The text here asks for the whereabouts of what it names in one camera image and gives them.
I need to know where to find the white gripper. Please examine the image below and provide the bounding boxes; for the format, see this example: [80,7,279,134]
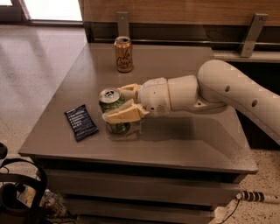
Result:
[101,78,171,124]

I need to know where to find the green LaCroix can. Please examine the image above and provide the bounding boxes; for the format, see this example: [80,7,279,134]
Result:
[99,87,130,134]

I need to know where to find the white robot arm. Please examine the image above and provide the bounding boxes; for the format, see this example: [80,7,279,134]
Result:
[102,59,280,144]

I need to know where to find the blue RXBAR blueberry wrapper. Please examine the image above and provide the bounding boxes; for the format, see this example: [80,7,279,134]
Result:
[65,104,99,142]

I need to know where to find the orange LaCroix can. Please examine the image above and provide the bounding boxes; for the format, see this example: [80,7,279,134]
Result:
[114,36,133,73]

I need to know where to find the grey drawer cabinet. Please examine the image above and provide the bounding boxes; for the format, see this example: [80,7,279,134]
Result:
[20,44,257,224]

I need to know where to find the black headphones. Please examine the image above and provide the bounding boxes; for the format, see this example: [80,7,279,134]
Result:
[0,142,49,224]

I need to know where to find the white power strip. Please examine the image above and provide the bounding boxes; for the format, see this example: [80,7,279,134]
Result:
[236,191,280,205]

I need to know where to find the left metal wall bracket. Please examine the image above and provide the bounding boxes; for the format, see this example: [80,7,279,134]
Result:
[116,11,130,37]

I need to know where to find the metal wall bracket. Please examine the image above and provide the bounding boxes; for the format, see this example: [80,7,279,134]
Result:
[116,11,130,37]
[239,13,269,58]

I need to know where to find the black cable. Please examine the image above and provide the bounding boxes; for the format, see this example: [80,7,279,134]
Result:
[218,199,242,224]

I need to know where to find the right metal wall bracket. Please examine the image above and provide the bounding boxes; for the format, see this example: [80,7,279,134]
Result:
[239,13,269,58]

